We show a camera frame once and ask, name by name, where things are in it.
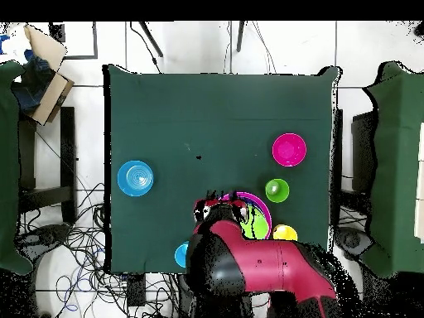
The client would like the purple bowl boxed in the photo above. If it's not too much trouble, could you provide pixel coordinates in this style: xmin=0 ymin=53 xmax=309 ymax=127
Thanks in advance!
xmin=244 ymin=195 xmax=268 ymax=219

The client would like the small pink bowl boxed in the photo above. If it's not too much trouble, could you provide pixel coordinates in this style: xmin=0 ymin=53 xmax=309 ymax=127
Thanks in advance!
xmin=272 ymin=132 xmax=308 ymax=168

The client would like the green cup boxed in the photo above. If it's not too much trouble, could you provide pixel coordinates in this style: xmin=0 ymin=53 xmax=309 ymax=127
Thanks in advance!
xmin=264 ymin=178 xmax=291 ymax=204

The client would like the tangle of black cables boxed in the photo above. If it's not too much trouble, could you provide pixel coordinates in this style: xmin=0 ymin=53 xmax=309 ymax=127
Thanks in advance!
xmin=17 ymin=181 xmax=180 ymax=318

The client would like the black square frame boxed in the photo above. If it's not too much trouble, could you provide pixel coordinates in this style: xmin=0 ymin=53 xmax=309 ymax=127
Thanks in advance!
xmin=48 ymin=21 xmax=99 ymax=60

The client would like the black chair frame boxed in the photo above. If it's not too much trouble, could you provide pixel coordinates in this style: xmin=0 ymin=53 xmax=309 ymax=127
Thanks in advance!
xmin=330 ymin=108 xmax=345 ymax=226
xmin=17 ymin=105 xmax=78 ymax=226

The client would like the large pink bowl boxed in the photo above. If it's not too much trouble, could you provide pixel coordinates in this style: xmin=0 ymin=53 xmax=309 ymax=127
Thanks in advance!
xmin=219 ymin=190 xmax=272 ymax=240

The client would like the grey pedestal foot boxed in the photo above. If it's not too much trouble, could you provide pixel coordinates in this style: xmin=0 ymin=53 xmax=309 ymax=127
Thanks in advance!
xmin=16 ymin=223 xmax=72 ymax=258
xmin=334 ymin=226 xmax=375 ymax=261

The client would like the yellow cup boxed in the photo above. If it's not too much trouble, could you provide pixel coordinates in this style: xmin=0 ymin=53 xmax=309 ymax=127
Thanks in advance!
xmin=272 ymin=224 xmax=298 ymax=242

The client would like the black floor box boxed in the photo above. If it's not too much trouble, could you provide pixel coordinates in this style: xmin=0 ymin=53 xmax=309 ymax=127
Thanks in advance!
xmin=126 ymin=273 xmax=147 ymax=307

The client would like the blue cup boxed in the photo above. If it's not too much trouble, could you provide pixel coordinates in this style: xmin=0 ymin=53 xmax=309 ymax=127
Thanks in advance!
xmin=174 ymin=240 xmax=190 ymax=268

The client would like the small translucent blue bowl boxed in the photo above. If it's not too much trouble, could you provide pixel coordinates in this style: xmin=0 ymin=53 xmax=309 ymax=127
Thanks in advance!
xmin=116 ymin=160 xmax=154 ymax=198

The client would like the dark green tablecloth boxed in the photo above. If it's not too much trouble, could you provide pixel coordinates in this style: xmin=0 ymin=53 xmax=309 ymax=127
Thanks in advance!
xmin=102 ymin=63 xmax=342 ymax=276

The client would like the cardboard box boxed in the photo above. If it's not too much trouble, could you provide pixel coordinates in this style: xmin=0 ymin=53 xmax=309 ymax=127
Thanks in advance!
xmin=11 ymin=23 xmax=75 ymax=127

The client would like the dark blue bag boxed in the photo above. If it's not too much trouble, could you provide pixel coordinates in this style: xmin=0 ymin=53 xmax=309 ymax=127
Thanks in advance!
xmin=12 ymin=49 xmax=55 ymax=115

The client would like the black tripod leg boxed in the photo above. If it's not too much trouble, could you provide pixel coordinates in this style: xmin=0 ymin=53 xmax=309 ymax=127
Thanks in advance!
xmin=137 ymin=21 xmax=164 ymax=58
xmin=235 ymin=20 xmax=247 ymax=53

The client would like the green bowl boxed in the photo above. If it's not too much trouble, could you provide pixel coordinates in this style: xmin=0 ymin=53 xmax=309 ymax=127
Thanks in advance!
xmin=239 ymin=201 xmax=270 ymax=240

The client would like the green cloth side table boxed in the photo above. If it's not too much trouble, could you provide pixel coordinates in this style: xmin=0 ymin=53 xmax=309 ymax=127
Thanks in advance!
xmin=362 ymin=60 xmax=424 ymax=279
xmin=0 ymin=60 xmax=34 ymax=276

